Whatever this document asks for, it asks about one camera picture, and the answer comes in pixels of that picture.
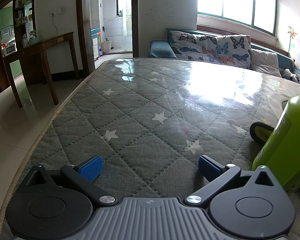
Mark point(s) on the dark wooden door frame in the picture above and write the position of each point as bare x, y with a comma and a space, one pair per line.
83, 25

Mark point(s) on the green plastic bottle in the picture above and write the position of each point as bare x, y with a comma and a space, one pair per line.
285, 142

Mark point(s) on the white bucket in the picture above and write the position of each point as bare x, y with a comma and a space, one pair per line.
106, 47

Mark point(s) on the grey quilted star table cover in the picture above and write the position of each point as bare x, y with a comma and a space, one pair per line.
145, 120

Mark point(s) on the white microwave oven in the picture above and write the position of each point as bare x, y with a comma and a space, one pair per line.
9, 48

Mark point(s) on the blue sofa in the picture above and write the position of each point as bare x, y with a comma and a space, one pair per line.
161, 48

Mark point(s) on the dark wooden shelf cabinet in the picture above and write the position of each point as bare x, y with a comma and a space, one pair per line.
20, 10

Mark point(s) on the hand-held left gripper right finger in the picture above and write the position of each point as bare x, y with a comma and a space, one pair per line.
207, 166

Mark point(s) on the dark wooden side table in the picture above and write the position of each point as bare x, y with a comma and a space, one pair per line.
37, 52

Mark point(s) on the white wall socket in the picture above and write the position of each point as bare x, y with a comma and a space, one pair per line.
56, 11

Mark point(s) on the blue toy cabinet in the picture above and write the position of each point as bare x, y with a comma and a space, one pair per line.
95, 42

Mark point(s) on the colourful pinwheel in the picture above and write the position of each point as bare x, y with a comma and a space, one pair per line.
292, 33

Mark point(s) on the green framed window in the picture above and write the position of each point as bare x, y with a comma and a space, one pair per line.
237, 2

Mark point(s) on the butterfly print cushion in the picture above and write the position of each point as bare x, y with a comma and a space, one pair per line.
210, 46

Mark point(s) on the beige cushion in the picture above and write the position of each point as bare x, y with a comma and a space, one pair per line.
265, 61

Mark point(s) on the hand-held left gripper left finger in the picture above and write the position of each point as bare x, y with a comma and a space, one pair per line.
91, 168

